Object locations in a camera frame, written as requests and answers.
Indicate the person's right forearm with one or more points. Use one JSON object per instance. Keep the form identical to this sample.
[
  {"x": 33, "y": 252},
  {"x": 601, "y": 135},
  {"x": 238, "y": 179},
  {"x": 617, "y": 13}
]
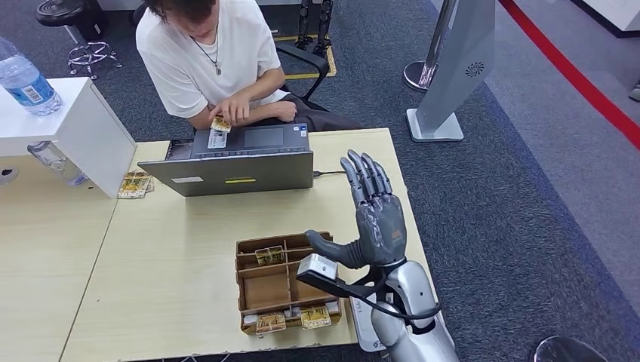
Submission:
[{"x": 200, "y": 119}]

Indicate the grey kiosk stand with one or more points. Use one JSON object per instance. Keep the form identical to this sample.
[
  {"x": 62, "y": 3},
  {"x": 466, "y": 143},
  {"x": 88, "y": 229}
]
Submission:
[{"x": 455, "y": 75}]

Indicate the blue-label water bottle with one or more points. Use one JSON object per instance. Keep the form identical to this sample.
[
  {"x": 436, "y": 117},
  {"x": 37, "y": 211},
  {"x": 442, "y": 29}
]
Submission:
[{"x": 27, "y": 85}]

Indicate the person's right hand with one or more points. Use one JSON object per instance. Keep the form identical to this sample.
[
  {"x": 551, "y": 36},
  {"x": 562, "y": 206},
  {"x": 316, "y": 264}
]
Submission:
[{"x": 287, "y": 112}]

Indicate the grey shoe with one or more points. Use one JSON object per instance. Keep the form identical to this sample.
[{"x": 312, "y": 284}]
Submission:
[{"x": 635, "y": 93}]

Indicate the white card reader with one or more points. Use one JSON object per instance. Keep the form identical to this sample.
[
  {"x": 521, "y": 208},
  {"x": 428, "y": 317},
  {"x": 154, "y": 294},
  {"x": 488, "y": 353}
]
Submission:
[{"x": 364, "y": 325}]

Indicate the stack of yellow key cards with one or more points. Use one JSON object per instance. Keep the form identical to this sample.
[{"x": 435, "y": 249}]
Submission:
[{"x": 134, "y": 186}]

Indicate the chrome stanchion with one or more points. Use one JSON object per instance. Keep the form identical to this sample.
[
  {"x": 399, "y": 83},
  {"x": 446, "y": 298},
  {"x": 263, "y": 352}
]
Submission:
[{"x": 412, "y": 75}]

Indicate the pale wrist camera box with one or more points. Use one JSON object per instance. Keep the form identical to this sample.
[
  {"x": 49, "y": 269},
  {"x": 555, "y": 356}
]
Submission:
[{"x": 318, "y": 266}]

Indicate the black robot legs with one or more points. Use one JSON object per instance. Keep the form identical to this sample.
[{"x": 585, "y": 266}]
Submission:
[{"x": 322, "y": 25}]

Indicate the white ID card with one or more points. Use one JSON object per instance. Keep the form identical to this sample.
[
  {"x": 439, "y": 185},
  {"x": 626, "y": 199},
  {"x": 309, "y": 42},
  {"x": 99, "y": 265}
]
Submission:
[{"x": 217, "y": 140}]

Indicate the grey laptop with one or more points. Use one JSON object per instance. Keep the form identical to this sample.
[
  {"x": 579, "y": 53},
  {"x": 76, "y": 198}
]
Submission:
[{"x": 235, "y": 175}]

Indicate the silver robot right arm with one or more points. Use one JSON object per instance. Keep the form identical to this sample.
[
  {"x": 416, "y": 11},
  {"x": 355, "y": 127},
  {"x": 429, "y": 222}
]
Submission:
[{"x": 415, "y": 290}]

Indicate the wooden card organizer box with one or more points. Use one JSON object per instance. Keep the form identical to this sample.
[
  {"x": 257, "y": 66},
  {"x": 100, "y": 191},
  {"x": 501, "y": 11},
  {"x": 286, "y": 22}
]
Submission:
[{"x": 260, "y": 292}]

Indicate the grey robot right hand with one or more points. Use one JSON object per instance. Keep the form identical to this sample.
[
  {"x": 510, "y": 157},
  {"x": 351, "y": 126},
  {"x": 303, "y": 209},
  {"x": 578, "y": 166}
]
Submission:
[{"x": 380, "y": 230}]

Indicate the white platform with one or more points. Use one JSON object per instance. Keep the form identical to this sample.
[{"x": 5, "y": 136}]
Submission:
[{"x": 615, "y": 12}]

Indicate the person's left hand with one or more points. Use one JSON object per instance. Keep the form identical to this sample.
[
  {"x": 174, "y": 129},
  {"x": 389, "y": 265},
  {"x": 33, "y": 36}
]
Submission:
[{"x": 235, "y": 107}]

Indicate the black stool with chrome base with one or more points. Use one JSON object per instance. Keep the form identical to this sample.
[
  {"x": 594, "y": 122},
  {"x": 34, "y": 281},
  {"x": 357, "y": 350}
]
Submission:
[{"x": 60, "y": 11}]

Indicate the person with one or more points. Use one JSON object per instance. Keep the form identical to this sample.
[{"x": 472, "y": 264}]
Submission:
[{"x": 200, "y": 70}]

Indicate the clear empty bottle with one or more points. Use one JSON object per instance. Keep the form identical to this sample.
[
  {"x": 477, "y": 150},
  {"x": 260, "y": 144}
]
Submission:
[{"x": 55, "y": 162}]

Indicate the white desk shelf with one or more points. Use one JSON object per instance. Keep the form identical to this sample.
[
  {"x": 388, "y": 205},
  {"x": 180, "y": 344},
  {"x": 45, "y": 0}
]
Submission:
[{"x": 95, "y": 140}]

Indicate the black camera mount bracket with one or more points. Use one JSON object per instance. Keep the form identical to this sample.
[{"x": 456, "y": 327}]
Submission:
[{"x": 350, "y": 289}]

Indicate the person's left forearm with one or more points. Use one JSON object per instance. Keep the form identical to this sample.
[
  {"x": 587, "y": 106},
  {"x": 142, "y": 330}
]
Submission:
[{"x": 267, "y": 87}]

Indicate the black office chair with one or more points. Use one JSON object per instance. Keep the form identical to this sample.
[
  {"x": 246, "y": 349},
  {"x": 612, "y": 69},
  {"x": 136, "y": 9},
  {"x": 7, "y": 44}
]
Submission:
[{"x": 312, "y": 57}]

